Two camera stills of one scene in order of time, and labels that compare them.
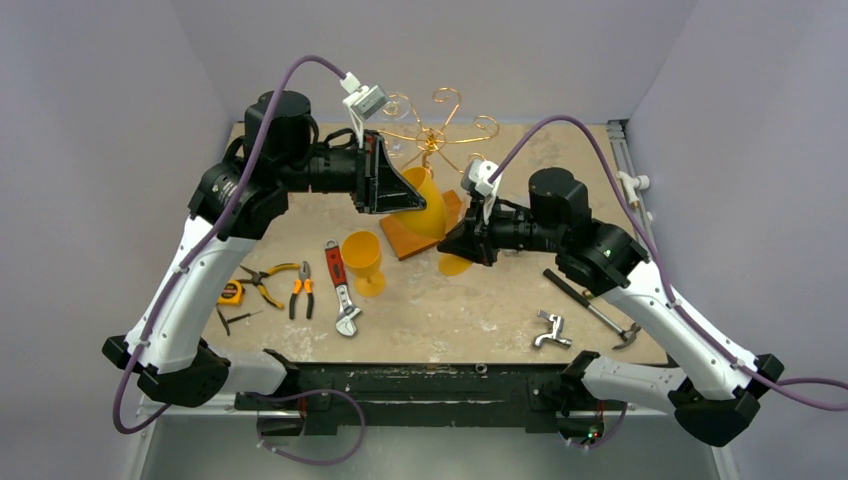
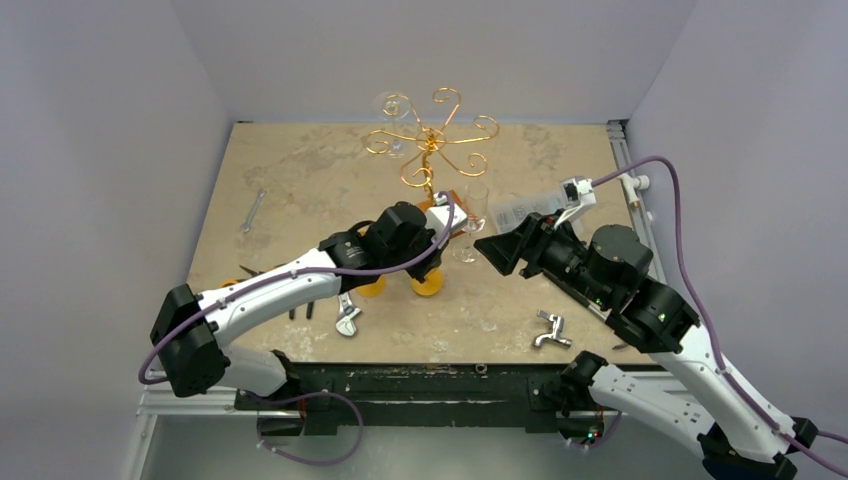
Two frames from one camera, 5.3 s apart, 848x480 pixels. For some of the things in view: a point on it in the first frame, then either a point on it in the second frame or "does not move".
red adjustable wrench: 348,313 does not move
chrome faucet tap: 556,334 does not move
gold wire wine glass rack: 430,140 does not move
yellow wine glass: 430,220 to 432,283
